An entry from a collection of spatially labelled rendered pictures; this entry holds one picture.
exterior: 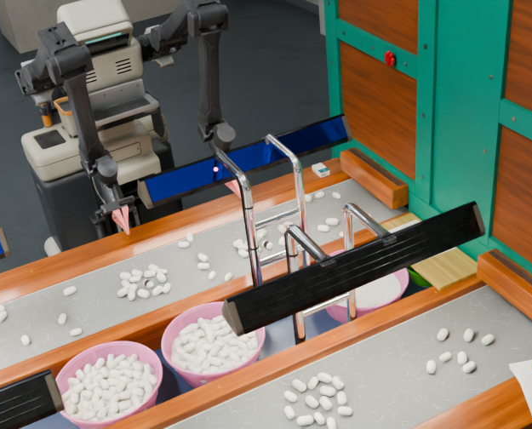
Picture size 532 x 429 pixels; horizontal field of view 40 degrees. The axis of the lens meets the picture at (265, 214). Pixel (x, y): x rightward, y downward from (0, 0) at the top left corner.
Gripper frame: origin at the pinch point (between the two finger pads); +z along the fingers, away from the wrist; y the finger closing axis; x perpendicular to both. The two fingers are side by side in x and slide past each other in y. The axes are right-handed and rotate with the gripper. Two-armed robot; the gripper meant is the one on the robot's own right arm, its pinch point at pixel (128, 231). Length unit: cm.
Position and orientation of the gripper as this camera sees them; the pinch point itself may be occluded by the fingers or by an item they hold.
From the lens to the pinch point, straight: 216.2
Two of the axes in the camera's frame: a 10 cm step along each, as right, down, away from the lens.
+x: -2.2, 3.4, 9.2
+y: 8.9, -3.2, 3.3
